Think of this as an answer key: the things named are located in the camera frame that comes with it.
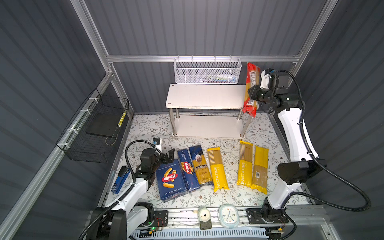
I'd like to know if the red spaghetti bag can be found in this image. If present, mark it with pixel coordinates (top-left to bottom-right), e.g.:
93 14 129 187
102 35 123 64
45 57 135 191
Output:
243 63 261 118

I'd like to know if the yellow Pastatime spaghetti bag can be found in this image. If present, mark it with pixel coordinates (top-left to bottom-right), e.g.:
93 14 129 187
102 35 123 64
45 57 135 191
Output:
207 147 229 192
237 141 253 188

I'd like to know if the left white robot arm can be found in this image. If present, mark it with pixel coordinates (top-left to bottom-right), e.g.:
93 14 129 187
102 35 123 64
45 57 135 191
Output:
79 147 175 240

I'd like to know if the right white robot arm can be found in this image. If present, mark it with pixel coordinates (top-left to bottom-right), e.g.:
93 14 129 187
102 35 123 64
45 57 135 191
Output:
248 72 322 223

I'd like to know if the large blue Barilla pasta box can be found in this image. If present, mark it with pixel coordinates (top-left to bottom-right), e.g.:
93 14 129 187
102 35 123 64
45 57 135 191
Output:
156 159 187 202

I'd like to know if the white two-tier shelf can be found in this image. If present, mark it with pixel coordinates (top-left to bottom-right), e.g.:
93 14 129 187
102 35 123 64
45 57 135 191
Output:
166 84 252 139

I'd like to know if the blue stapler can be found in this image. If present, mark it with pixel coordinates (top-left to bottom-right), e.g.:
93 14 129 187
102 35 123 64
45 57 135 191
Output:
111 166 130 194

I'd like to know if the narrow blue Barilla spaghetti box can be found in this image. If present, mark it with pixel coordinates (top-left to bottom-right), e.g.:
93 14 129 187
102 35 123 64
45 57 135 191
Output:
177 149 200 192

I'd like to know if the blue yellow spaghetti bag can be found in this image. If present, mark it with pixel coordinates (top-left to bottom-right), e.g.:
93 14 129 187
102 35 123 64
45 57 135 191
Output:
189 145 214 186

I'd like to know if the yellow green marker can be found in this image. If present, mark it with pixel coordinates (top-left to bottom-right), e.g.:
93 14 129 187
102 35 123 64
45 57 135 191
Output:
117 110 127 128

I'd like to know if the white tube in basket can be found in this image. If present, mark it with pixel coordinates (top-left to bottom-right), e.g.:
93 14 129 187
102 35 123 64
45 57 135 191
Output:
209 74 238 83

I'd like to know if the round white timer device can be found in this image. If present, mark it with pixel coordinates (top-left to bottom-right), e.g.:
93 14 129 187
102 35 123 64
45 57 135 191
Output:
198 207 212 231

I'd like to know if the white analog clock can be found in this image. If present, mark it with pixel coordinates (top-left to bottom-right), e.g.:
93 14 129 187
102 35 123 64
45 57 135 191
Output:
218 204 240 229

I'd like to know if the yellow spaghetti bag back side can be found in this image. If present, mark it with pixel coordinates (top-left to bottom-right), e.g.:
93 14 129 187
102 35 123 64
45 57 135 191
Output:
251 146 269 195

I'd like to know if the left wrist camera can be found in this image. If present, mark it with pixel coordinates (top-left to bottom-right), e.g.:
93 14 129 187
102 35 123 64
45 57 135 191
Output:
153 138 163 152

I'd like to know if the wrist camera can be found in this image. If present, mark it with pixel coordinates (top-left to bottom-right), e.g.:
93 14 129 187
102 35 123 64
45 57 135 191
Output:
153 138 163 152
260 68 274 89

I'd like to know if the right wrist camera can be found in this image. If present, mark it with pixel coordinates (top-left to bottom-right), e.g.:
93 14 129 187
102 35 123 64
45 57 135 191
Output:
260 68 274 89

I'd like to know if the black wire basket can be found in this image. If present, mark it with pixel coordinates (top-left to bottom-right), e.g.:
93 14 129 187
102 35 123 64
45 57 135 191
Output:
56 90 130 164

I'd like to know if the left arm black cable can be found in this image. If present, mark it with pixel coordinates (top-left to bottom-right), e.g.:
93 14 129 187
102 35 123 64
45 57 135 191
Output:
77 139 158 240

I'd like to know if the white wire mesh basket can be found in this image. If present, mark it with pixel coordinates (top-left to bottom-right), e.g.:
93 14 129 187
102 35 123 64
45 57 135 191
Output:
173 59 242 85

